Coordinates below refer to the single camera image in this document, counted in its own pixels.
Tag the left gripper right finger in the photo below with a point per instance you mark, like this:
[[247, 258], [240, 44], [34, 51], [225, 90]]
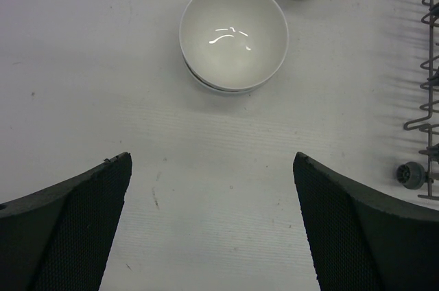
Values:
[[362, 239]]

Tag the grey wire dish rack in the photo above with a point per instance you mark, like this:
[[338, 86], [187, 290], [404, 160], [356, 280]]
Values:
[[413, 175]]

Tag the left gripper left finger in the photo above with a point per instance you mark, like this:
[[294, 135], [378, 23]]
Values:
[[59, 238]]

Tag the white bowl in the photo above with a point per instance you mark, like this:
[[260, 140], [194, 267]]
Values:
[[219, 89], [234, 44]]

